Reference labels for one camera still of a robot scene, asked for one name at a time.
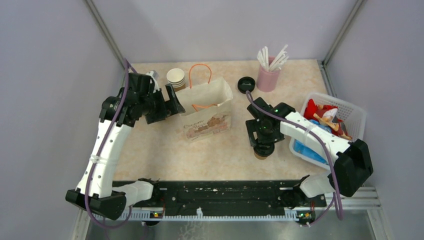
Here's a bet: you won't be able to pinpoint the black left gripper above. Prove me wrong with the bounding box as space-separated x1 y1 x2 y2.
139 83 185 124

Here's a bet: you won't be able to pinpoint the black plastic cup lid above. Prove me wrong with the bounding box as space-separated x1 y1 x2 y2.
253 143 275 156

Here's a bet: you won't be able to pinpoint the cream paper gift bag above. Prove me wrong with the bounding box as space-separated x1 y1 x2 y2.
176 63 234 142

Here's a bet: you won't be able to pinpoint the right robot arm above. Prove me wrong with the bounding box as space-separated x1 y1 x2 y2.
246 91 374 206

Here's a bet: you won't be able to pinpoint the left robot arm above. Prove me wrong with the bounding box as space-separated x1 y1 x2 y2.
65 70 185 220

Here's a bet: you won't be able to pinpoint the stack of paper cups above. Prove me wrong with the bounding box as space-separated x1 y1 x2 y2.
166 68 186 92

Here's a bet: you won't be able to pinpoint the blue cartoon packet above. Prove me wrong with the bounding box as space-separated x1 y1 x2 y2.
293 119 332 166

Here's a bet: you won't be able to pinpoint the pink straw holder cup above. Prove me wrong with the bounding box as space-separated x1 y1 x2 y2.
256 64 281 92

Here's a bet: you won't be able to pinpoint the spare black cup lid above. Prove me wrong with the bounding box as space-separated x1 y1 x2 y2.
237 76 256 94

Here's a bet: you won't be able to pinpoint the red snack packet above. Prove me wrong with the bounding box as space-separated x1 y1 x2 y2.
303 99 353 141

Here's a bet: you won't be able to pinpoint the white wrapped straws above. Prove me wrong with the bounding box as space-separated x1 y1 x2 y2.
256 44 289 72

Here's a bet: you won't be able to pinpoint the white plastic basket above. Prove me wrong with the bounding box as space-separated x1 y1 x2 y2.
289 92 367 170

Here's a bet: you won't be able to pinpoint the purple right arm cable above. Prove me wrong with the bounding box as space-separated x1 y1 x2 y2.
245 90 344 228

